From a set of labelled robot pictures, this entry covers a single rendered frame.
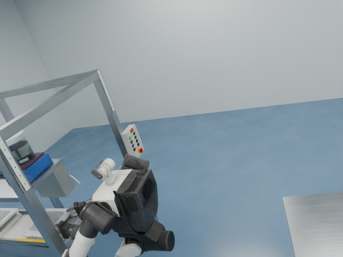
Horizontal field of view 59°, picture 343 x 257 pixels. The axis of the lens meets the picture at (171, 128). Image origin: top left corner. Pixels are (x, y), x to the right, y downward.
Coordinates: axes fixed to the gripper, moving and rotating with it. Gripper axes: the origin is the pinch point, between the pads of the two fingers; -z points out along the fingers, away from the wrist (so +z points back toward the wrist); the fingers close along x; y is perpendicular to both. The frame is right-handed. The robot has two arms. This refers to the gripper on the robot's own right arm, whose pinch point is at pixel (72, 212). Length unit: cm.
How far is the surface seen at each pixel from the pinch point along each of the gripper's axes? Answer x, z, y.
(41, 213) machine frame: -23.3, -6.1, -26.8
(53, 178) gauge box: -29.1, 0.2, -1.6
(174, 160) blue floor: 98, 91, 188
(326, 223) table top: 8, 130, -76
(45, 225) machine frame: -16.0, -6.8, -28.1
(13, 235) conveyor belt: 7.6, -46.0, 10.6
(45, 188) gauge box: -20.9, -9.6, 4.6
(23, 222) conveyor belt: 7.6, -41.9, 22.8
